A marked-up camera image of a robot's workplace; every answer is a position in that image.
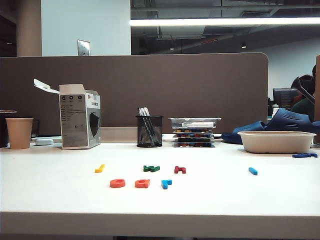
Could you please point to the black mesh pen holder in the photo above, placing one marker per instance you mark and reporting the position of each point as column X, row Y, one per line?
column 149, row 135

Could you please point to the seated person green shirt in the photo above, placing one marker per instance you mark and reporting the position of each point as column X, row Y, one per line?
column 303, row 107

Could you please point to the black computer monitor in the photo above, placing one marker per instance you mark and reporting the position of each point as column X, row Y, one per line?
column 283, row 97

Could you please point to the blue l-shaped magnet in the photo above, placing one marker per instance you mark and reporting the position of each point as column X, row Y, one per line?
column 253, row 171

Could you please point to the red h-shaped magnet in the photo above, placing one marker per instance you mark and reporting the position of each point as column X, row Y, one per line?
column 178, row 170

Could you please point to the brown desk partition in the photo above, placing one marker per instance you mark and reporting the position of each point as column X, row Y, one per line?
column 150, row 80

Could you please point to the black cup with foil lid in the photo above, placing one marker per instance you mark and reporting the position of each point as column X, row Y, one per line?
column 2, row 130

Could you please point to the green w-shaped magnet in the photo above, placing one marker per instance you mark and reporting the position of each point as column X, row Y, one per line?
column 148, row 169

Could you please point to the long ceiling light strip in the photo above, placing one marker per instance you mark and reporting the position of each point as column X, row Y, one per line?
column 225, row 21

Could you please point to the navy blue rubber slipper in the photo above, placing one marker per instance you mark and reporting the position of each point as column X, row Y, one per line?
column 240, row 132
column 287, row 120

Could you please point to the clear plastic blister case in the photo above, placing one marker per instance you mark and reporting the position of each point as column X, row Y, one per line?
column 195, row 122

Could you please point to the yellow letter magnet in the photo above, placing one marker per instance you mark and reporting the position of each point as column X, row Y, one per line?
column 100, row 169

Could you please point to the dark blue letter magnet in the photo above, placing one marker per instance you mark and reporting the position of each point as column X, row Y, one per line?
column 301, row 155

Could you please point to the dark angled stand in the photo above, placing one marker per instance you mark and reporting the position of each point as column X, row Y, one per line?
column 306, row 91

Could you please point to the flat letter magnet tray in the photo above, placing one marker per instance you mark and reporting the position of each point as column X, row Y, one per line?
column 193, row 135
column 193, row 140
column 193, row 130
column 193, row 144

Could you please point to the orange a-shaped magnet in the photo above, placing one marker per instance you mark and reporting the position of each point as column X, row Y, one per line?
column 140, row 186

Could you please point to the beige pulp food tray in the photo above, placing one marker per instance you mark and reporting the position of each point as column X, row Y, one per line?
column 275, row 142

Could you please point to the brown cardboard box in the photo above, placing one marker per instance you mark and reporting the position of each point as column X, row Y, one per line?
column 318, row 100

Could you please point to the orange o-shaped magnet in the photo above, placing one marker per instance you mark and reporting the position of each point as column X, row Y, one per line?
column 116, row 186

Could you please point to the brown paper cup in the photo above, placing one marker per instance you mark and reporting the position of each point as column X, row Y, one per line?
column 19, row 135

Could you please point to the grey white mask box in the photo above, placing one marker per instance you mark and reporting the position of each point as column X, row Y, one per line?
column 75, row 120

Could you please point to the metal wall switch plate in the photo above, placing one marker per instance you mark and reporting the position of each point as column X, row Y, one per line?
column 83, row 47

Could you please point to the blue r-shaped magnet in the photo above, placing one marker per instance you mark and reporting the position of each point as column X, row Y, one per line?
column 165, row 185

